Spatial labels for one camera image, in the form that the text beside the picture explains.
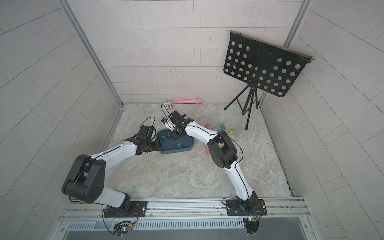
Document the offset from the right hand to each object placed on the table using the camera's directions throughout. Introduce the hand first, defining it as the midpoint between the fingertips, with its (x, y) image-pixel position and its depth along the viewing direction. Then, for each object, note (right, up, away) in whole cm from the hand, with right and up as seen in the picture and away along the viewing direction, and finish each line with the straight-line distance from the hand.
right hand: (174, 131), depth 97 cm
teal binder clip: (+32, +3, +5) cm, 33 cm away
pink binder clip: (+22, -11, -6) cm, 25 cm away
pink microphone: (+15, +22, +19) cm, 32 cm away
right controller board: (+40, -38, -31) cm, 64 cm away
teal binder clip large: (+4, -7, -8) cm, 12 cm away
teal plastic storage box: (-2, -8, -6) cm, 10 cm away
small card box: (-8, +20, +19) cm, 28 cm away
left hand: (-7, -7, -4) cm, 10 cm away
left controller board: (-19, -41, -29) cm, 54 cm away
